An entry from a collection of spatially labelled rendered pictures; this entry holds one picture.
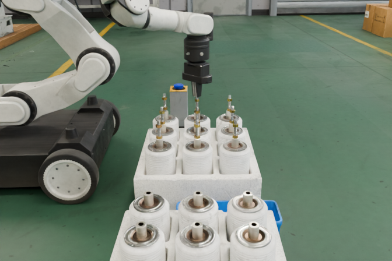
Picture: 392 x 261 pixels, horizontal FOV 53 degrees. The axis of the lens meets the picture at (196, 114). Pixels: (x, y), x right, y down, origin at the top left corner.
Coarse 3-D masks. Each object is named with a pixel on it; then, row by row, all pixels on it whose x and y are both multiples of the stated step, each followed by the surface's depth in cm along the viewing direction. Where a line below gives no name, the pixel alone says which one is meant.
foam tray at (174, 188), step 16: (144, 144) 140; (144, 160) 129; (176, 160) 129; (256, 160) 128; (144, 176) 119; (160, 176) 119; (176, 176) 119; (192, 176) 119; (208, 176) 119; (224, 176) 119; (240, 176) 119; (256, 176) 119; (160, 192) 119; (176, 192) 119; (192, 192) 119; (208, 192) 119; (224, 192) 119; (240, 192) 119; (256, 192) 119
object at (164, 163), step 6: (168, 150) 120; (174, 150) 122; (150, 156) 119; (156, 156) 118; (162, 156) 118; (168, 156) 119; (174, 156) 123; (150, 162) 120; (156, 162) 119; (162, 162) 119; (168, 162) 120; (174, 162) 123; (150, 168) 121; (156, 168) 120; (162, 168) 120; (168, 168) 121; (174, 168) 124; (150, 174) 122; (156, 174) 120; (162, 174) 120; (168, 174) 121
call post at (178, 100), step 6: (174, 96) 155; (180, 96) 155; (186, 96) 155; (174, 102) 156; (180, 102) 156; (186, 102) 156; (174, 108) 157; (180, 108) 157; (186, 108) 157; (174, 114) 158; (180, 114) 158; (186, 114) 158; (180, 120) 159; (180, 126) 160
